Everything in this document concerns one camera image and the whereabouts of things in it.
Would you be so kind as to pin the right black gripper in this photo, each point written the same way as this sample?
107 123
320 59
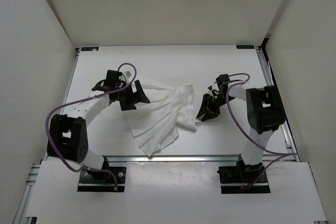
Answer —
205 103

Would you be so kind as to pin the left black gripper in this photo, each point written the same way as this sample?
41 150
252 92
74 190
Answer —
138 95

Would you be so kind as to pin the white pleated skirt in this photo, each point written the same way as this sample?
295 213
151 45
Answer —
154 124

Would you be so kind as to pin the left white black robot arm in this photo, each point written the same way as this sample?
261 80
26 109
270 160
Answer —
68 137

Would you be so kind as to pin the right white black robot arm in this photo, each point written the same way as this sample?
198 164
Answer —
257 137

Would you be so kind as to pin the left blue corner label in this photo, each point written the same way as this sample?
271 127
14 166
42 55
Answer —
89 48

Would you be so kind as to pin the blue corner label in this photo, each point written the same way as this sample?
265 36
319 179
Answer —
89 48
245 47

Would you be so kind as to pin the right blue corner label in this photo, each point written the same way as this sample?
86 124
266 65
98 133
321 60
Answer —
245 47

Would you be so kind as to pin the white front cover board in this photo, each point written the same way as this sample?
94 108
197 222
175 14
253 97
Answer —
176 193

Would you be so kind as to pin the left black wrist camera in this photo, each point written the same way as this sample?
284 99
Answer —
114 80

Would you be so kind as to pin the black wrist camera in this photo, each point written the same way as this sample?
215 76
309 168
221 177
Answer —
223 81
114 80

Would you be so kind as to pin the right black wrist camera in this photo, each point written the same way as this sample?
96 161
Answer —
223 81

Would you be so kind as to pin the aluminium front rail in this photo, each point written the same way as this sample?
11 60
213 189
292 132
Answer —
226 158

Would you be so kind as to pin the aluminium rail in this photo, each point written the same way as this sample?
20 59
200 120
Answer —
226 158
276 111

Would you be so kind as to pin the aluminium right side rail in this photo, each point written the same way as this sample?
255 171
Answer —
276 111

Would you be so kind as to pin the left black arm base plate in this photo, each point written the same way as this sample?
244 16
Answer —
103 182

